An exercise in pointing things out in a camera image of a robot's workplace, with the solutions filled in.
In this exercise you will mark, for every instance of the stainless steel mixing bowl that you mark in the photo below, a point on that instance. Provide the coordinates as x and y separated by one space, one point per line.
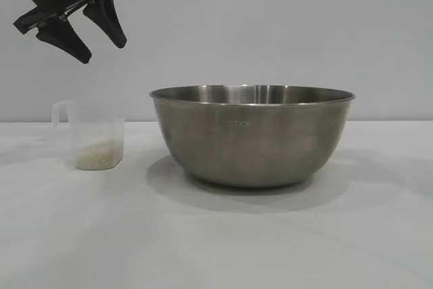
252 140

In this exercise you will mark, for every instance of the white rice grains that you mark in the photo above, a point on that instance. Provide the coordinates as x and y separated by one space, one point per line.
98 157

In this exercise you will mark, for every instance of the translucent plastic measuring cup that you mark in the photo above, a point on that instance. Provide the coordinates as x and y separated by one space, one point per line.
98 123

